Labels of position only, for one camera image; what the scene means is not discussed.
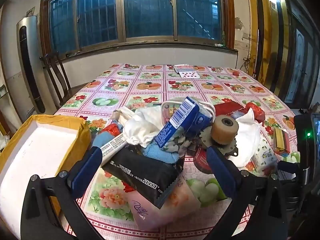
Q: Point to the black tissue pack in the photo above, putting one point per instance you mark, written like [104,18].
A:
[153,179]

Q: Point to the playing cards pile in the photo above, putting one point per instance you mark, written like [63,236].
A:
[186,71]

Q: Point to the dark wooden chair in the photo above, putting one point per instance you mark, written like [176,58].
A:
[58,77]

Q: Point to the blue tissue box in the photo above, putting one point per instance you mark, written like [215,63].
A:
[192,116]

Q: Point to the brown tape roll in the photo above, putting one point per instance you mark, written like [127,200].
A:
[224,129]

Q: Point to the white face towel pack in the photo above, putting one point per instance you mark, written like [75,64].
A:
[112,147]

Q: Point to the red plastic bag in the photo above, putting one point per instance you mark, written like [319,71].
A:
[259,114]

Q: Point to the tall silver air conditioner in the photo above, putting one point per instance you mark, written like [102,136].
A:
[32,67]

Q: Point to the white tissue cloth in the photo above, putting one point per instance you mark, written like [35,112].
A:
[247,139]

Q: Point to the blue Vinda tissue pack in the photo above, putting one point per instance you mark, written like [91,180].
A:
[264,159]

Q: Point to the red foil package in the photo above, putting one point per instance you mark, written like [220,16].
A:
[227,108]

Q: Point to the clear cartoon zipper pouch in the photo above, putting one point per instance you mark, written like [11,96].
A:
[169,107]

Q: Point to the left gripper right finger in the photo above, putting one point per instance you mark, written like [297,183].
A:
[257,209]

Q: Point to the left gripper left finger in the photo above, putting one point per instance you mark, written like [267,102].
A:
[38,218]

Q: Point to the colourful sponge pack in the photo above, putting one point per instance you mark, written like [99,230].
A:
[281,144]

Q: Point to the window with wooden frame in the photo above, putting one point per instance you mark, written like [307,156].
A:
[73,27]

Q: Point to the yellow taped foam box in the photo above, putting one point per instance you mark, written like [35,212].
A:
[44,145]

